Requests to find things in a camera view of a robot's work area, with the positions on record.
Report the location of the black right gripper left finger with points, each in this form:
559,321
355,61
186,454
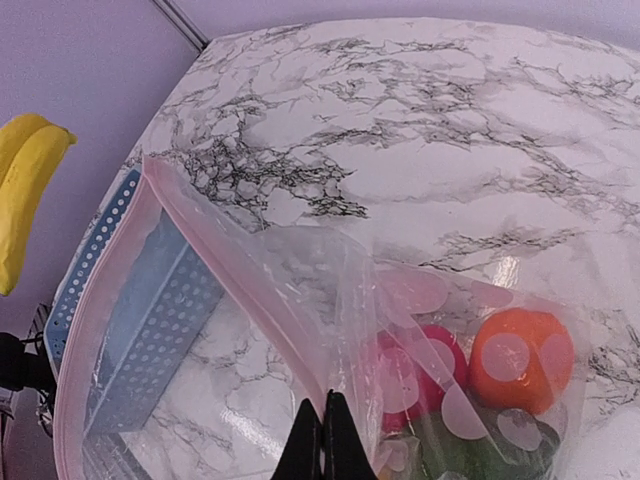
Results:
300,459

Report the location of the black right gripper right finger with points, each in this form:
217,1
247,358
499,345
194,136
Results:
345,458

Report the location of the clear polka dot zip bag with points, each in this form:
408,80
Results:
300,315

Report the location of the dark green fake pepper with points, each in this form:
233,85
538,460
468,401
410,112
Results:
518,446

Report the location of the orange fake fruit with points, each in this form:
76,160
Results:
521,359

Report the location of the yellow fake banana bunch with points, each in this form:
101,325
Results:
32,148

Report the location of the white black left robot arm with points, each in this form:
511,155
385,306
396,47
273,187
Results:
25,365

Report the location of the pink fake fruit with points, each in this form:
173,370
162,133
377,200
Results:
408,392

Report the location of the light blue plastic basket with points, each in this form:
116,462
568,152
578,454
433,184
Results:
167,297

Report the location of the left aluminium frame post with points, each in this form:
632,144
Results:
177,17

